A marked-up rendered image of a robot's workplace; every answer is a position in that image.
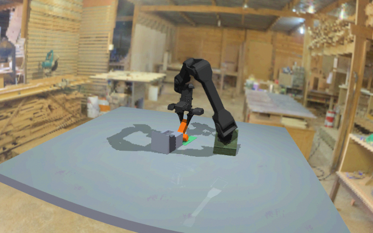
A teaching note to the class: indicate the orange l-shaped part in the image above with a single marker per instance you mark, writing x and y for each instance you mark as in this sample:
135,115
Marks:
183,128

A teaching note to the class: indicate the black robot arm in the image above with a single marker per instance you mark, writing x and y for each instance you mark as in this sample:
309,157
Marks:
201,70

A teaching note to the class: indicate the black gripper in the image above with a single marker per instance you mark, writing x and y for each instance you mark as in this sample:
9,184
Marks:
196,111

